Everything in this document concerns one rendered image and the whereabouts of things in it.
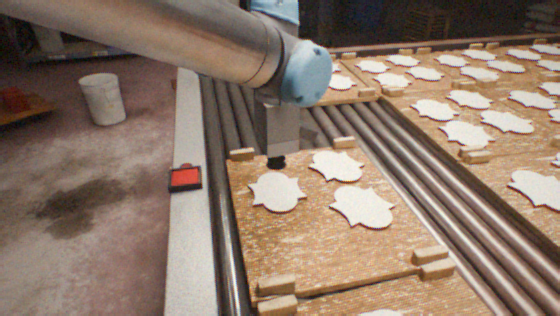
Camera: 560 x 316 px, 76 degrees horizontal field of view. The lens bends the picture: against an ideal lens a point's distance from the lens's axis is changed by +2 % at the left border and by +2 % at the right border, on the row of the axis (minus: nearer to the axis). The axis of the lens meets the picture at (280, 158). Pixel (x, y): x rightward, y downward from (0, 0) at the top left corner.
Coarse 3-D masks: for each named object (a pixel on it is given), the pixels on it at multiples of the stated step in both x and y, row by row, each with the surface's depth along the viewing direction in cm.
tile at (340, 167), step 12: (324, 156) 87; (336, 156) 87; (348, 156) 87; (312, 168) 84; (324, 168) 83; (336, 168) 83; (348, 168) 83; (360, 168) 84; (336, 180) 80; (348, 180) 79
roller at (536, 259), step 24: (384, 120) 112; (408, 144) 99; (432, 168) 90; (456, 192) 82; (480, 216) 75; (504, 240) 70; (528, 240) 68; (528, 264) 65; (552, 264) 63; (552, 288) 61
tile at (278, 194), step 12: (264, 180) 79; (276, 180) 79; (288, 180) 79; (264, 192) 75; (276, 192) 75; (288, 192) 75; (300, 192) 75; (264, 204) 72; (276, 204) 72; (288, 204) 72
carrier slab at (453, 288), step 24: (360, 288) 57; (384, 288) 56; (408, 288) 56; (432, 288) 57; (456, 288) 57; (312, 312) 53; (336, 312) 53; (360, 312) 53; (408, 312) 53; (432, 312) 53; (456, 312) 53; (480, 312) 53
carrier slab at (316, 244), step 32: (256, 160) 88; (288, 160) 88; (320, 192) 77; (384, 192) 77; (256, 224) 69; (288, 224) 69; (320, 224) 69; (416, 224) 69; (256, 256) 62; (288, 256) 62; (320, 256) 62; (352, 256) 62; (384, 256) 62; (256, 288) 56; (320, 288) 57
